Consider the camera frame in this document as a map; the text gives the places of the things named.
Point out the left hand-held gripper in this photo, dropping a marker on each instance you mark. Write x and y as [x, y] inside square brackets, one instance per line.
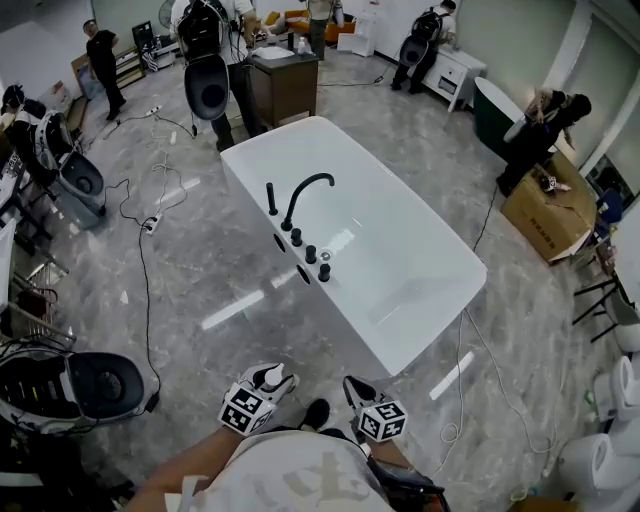
[247, 407]

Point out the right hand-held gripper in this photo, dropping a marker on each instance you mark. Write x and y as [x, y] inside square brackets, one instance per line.
[382, 420]

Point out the white rectangular bathtub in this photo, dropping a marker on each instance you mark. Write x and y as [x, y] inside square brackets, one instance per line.
[400, 240]

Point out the person's left forearm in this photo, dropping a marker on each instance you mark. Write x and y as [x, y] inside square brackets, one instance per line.
[190, 470]

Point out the person's right forearm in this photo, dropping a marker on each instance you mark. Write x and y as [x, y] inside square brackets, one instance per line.
[392, 455]

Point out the person's black shorts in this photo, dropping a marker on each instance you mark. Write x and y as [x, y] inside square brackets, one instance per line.
[340, 434]

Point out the person's right black shoe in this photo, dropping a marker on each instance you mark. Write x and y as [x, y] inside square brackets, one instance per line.
[316, 414]

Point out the person's white printed shirt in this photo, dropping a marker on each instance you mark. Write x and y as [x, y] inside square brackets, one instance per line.
[290, 475]

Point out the black faucet knob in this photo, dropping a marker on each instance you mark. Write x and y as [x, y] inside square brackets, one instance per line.
[296, 237]
[324, 272]
[310, 254]

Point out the black curved faucet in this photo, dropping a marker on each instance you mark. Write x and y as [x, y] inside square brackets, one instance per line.
[295, 200]

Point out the white toilet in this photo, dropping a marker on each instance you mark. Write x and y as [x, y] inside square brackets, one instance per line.
[590, 465]
[627, 390]
[629, 337]

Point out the large cardboard box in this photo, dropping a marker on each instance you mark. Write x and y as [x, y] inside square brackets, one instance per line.
[545, 225]

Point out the small beige bottle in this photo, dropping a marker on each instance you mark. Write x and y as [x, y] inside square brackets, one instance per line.
[561, 187]

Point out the dark wooden sink cabinet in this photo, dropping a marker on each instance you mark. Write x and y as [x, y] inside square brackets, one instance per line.
[290, 90]

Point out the dark oval tub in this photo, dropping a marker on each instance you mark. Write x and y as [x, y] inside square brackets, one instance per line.
[492, 125]

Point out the white sink basin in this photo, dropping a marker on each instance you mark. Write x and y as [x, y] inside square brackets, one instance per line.
[272, 52]

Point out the white vanity cabinet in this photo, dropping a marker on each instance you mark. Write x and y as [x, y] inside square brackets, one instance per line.
[457, 75]

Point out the white pump bottle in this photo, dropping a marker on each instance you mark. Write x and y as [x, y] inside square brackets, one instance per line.
[302, 47]

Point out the low wooden shelf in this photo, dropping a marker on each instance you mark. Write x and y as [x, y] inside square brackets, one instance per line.
[127, 70]

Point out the white water dispenser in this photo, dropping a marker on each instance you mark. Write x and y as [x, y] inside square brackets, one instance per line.
[360, 40]

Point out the orange sofa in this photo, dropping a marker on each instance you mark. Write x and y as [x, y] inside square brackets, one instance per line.
[335, 30]

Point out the black case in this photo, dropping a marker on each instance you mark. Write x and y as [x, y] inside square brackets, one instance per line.
[142, 40]

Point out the black standing fan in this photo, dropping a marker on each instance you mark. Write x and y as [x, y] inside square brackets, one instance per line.
[166, 10]

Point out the black-frame chair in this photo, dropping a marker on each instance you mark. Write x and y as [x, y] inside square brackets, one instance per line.
[622, 305]

